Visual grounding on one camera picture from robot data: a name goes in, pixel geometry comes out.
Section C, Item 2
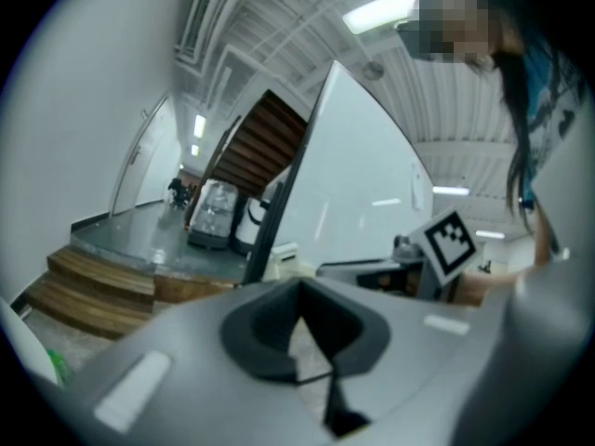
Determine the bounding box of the person's face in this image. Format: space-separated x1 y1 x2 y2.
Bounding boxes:
408 0 506 67

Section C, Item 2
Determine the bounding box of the person's right forearm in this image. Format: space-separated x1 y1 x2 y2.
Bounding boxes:
448 267 536 308

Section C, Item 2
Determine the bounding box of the white rounded device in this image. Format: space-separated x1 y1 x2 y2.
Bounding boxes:
0 295 60 387

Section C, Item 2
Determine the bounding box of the black head-worn camera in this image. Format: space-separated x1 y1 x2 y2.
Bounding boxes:
394 19 438 62

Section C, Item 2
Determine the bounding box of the long ceiling light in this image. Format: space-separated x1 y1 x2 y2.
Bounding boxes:
342 0 436 35

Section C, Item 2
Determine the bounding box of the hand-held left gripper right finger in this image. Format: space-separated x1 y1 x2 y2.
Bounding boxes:
301 276 506 446

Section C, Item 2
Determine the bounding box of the white covered machine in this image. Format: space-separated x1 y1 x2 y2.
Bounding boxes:
187 178 241 250

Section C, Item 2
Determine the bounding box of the person's blue printed shirt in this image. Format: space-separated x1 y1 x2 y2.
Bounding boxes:
520 30 589 203

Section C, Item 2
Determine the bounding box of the large whiteboard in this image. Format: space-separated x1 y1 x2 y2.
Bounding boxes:
244 60 436 285

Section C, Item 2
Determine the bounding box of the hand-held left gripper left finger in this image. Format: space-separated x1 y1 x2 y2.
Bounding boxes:
59 276 336 446

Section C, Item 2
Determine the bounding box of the white door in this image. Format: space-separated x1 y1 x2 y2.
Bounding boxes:
109 95 180 217

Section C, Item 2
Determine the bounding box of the brown wooden staircase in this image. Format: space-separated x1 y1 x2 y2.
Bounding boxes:
185 88 308 230

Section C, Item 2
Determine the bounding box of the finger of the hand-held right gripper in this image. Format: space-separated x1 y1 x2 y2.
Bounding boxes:
318 258 403 287

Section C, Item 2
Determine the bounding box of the small green object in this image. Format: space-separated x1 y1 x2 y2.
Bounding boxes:
46 348 73 389

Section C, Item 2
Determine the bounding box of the white robot with black trim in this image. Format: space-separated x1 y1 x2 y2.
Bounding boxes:
231 195 273 255

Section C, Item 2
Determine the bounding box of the black office chair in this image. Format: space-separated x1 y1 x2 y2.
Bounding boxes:
166 177 194 211

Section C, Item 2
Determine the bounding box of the wooden step platform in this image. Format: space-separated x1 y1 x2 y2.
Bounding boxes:
25 243 243 341

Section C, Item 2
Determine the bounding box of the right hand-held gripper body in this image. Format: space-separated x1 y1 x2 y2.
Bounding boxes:
357 209 478 302

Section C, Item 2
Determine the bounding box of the white box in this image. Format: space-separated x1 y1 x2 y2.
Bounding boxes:
271 243 299 265

